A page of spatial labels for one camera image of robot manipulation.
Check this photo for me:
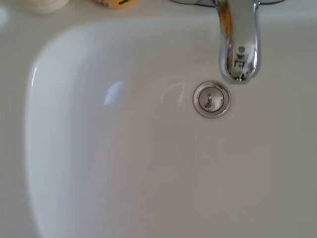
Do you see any white sink vanity top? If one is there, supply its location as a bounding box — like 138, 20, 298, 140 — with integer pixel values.
0, 0, 317, 238

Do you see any chrome drain stopper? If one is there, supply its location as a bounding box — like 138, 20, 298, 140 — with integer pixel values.
192, 80, 231, 119

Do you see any chrome faucet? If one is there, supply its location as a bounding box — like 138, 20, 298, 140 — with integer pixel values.
170, 0, 286, 86

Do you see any yellow sponge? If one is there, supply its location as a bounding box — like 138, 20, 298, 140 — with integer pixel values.
90, 0, 138, 10

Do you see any small white round jar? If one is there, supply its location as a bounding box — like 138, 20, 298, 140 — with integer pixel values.
19, 0, 70, 14

